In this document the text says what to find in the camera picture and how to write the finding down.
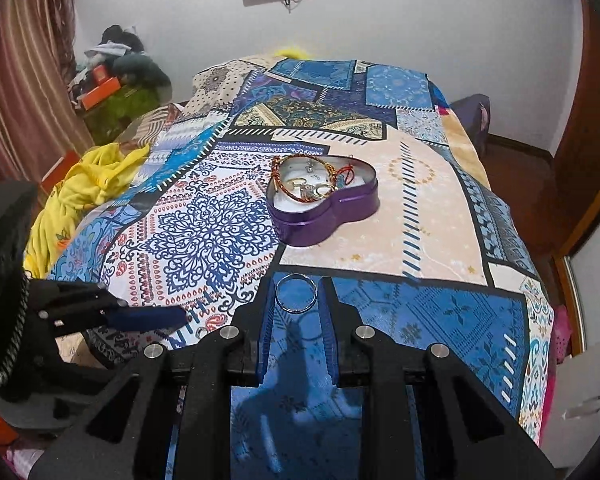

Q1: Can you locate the brown striped curtain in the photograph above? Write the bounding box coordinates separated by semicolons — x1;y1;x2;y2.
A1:
0;0;97;196

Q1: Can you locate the red flat box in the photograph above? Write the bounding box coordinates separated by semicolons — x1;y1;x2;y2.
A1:
39;150;82;194

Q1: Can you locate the patchwork bed cover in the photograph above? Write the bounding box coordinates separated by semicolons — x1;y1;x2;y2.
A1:
47;55;556;480

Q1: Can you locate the braided black white cable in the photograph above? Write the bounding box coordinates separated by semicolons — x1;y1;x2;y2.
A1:
0;270;31;387

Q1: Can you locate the striped patchwork blanket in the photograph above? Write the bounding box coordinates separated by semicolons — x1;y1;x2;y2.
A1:
122;102;197;147

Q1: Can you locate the brown wooden door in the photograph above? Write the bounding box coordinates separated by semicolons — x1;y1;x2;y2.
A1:
551;0;600;262

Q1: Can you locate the pile of clothes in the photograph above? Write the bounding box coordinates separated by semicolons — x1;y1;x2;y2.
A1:
70;24;148;86

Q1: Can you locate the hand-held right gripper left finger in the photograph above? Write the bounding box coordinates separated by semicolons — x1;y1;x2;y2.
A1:
27;276;277;480

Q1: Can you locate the orange box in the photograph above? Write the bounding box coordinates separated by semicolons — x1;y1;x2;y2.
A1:
80;77;122;110

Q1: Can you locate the yellow blanket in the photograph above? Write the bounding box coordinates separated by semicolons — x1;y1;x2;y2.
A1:
22;142;151;281

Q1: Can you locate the white plastic cabinet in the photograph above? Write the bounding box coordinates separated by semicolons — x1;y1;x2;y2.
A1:
541;340;600;467

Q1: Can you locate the dark blue bag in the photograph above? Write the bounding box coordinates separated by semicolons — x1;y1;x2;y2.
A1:
450;92;492;154

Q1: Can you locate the purple heart-shaped tin box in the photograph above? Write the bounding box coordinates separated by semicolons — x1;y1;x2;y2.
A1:
266;155;380;248

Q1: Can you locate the silver bangle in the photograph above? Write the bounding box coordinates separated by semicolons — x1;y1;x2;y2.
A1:
273;273;319;315

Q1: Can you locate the pink basket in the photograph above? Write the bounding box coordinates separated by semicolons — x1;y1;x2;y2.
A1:
552;305;574;362

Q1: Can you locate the pile of bracelets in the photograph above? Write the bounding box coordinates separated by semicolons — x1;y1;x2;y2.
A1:
270;154;362;206

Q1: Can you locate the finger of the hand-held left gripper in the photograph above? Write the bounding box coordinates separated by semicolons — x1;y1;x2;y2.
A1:
27;280;189;333

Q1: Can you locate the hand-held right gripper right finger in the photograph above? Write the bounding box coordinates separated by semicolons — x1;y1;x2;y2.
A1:
319;276;576;480

